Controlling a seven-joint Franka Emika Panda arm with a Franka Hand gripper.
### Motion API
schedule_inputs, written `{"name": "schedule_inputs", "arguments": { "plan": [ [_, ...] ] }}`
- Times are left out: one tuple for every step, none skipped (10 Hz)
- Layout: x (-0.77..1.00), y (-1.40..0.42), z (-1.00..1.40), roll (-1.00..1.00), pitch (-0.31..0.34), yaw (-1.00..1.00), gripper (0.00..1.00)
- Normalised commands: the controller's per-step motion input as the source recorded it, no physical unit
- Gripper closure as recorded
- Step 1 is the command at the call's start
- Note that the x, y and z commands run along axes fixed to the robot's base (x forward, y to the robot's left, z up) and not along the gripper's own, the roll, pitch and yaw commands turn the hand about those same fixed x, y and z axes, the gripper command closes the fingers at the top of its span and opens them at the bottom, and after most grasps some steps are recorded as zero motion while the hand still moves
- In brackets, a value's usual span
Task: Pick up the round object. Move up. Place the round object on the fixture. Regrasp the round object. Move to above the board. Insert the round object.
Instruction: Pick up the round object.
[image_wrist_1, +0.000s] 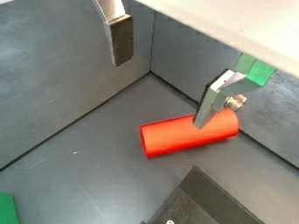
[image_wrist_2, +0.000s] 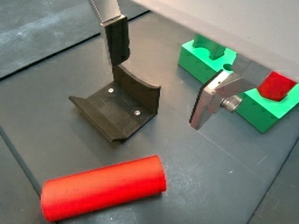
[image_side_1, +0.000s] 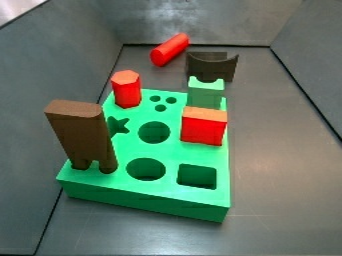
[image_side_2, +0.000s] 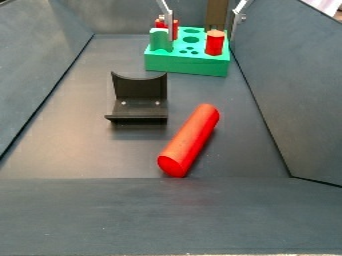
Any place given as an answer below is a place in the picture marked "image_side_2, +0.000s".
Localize brown arch block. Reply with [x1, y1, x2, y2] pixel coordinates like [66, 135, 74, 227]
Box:
[205, 0, 230, 30]

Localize long red cylinder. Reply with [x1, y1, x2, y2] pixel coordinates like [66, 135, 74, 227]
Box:
[157, 104, 220, 178]

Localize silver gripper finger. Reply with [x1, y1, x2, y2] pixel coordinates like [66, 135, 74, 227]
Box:
[155, 0, 174, 41]
[230, 0, 254, 40]

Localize green shape sorter block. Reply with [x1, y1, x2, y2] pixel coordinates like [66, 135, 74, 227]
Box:
[145, 27, 230, 77]

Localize green arch peg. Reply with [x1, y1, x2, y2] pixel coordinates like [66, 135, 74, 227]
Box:
[150, 28, 174, 52]

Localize red square peg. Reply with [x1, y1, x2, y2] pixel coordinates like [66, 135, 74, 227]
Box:
[155, 18, 180, 40]

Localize red hexagonal peg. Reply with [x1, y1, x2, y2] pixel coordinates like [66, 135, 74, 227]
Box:
[205, 29, 225, 56]

